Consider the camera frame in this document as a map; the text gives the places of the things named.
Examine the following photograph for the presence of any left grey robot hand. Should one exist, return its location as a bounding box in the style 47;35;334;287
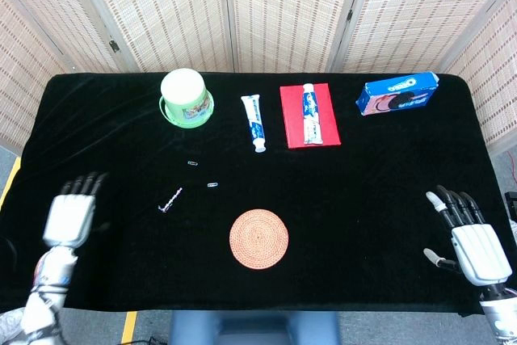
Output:
42;170;110;249

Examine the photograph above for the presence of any green plastic bucket white lid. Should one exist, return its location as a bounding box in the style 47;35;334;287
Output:
158;68;215;129

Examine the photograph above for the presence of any blue Oreo cookie box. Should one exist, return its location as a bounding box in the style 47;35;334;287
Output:
355;70;440;116

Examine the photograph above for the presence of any red notebook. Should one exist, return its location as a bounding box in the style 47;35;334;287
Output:
279;82;343;149

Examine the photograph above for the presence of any round woven rattan coaster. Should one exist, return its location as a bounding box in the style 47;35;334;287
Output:
229;208;290;271

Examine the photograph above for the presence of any red cable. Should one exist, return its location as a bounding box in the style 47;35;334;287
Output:
502;146;517;188

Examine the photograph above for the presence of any woven bamboo folding screen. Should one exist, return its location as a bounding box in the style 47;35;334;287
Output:
0;0;517;156

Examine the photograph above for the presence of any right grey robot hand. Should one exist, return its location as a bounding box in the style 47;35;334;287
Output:
422;184;513;288

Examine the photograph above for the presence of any black velvet tablecloth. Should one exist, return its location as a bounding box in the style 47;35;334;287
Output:
0;73;512;316

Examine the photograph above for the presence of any blue white toothpaste tube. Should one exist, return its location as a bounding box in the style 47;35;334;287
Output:
240;94;267;154
301;82;326;146

